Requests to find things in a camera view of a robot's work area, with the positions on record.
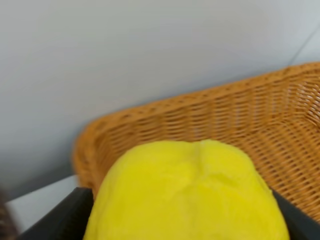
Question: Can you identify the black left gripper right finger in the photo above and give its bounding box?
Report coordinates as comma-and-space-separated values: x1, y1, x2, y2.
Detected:
272, 190, 320, 240

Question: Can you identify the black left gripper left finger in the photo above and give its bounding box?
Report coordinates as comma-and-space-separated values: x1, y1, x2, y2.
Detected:
18, 187, 94, 240

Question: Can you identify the yellow lemon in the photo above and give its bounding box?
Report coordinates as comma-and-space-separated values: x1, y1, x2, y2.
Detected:
84, 140, 289, 240

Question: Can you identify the dark brown wicker basket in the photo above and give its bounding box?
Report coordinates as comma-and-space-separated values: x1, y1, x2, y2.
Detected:
0, 189, 19, 240

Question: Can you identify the orange wicker basket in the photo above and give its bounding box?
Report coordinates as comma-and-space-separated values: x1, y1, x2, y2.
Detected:
72, 62, 320, 221

